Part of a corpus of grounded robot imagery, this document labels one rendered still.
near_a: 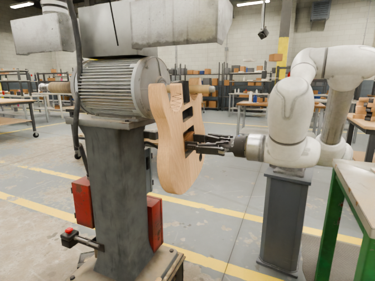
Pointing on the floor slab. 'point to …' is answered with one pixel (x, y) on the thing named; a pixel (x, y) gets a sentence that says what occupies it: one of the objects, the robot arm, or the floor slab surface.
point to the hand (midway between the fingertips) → (190, 141)
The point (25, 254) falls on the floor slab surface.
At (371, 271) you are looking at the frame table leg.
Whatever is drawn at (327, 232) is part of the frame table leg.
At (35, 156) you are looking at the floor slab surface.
